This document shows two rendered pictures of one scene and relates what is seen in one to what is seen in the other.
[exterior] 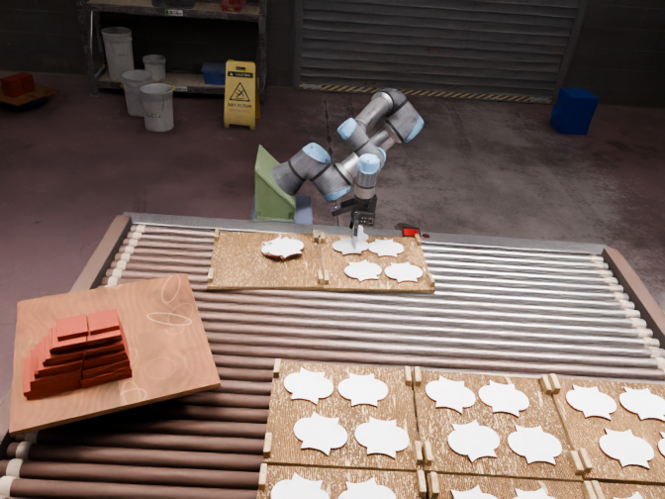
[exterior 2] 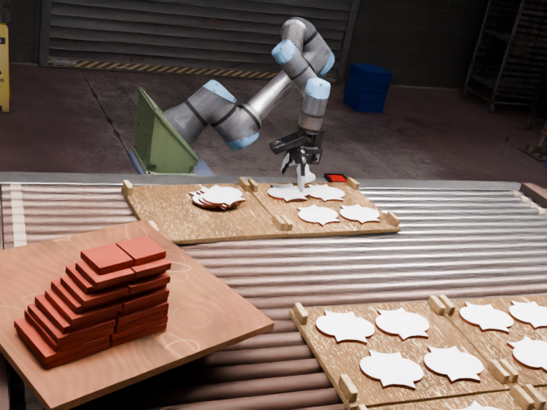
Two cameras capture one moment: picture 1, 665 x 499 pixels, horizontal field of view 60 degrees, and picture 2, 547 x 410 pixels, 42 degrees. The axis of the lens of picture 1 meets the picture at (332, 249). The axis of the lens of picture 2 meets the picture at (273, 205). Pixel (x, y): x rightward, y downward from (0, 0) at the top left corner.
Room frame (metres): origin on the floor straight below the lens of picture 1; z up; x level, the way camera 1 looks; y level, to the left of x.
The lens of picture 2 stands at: (-0.09, 0.78, 1.87)
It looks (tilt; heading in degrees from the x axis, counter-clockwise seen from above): 25 degrees down; 338
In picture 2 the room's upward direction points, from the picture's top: 11 degrees clockwise
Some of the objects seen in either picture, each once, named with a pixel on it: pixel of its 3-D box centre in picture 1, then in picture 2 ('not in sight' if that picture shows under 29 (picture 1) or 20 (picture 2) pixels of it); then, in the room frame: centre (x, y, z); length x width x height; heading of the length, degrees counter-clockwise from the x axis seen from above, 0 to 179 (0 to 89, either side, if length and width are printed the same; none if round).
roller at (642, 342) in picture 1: (377, 328); (364, 269); (1.47, -0.18, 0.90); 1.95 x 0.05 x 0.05; 93
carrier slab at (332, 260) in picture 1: (374, 261); (321, 207); (1.81, -0.17, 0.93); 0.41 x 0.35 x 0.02; 96
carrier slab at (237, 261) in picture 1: (266, 259); (202, 211); (1.76, 0.25, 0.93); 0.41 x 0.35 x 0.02; 98
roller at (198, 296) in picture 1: (375, 308); (349, 252); (1.57, -0.17, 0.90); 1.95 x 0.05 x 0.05; 93
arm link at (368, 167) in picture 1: (367, 170); (315, 97); (1.89, -0.10, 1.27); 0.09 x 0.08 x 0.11; 165
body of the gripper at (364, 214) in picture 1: (363, 209); (306, 145); (1.89, -0.10, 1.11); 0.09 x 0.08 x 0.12; 96
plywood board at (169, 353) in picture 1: (113, 342); (107, 296); (1.16, 0.60, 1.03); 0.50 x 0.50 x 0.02; 25
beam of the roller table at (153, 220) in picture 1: (368, 239); (292, 189); (2.04, -0.15, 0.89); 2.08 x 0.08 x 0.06; 93
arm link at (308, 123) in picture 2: (364, 189); (309, 120); (1.89, -0.10, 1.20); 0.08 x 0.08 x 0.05
